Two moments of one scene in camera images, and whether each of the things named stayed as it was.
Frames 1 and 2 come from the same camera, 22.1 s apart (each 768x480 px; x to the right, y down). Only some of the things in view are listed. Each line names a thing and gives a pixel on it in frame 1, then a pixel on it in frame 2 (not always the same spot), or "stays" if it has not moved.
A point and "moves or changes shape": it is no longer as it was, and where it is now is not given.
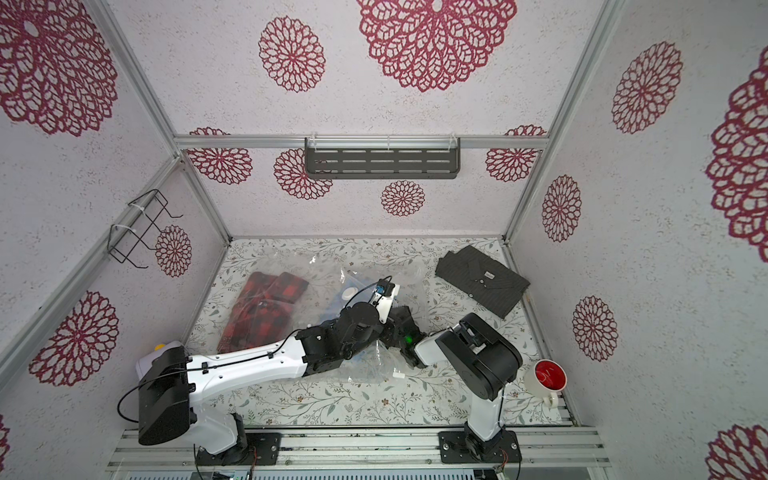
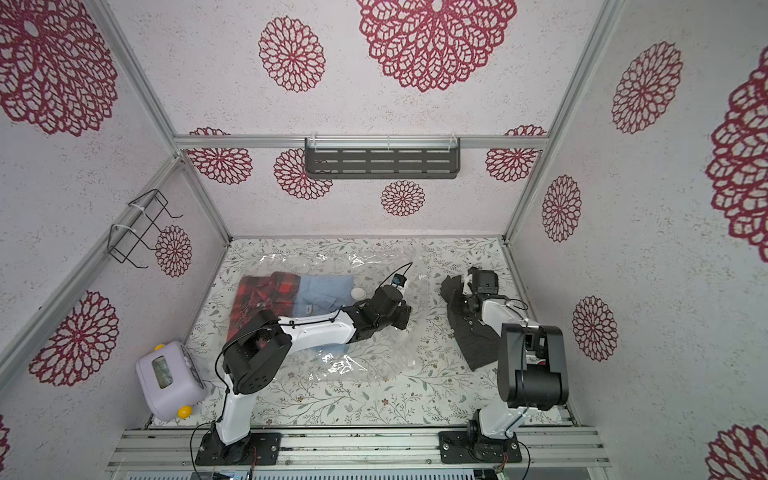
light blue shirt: (351, 290) moves or changes shape
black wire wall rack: (153, 217) stays
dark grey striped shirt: (487, 281) moves or changes shape
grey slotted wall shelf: (382, 157) stays
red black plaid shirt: (262, 312) stays
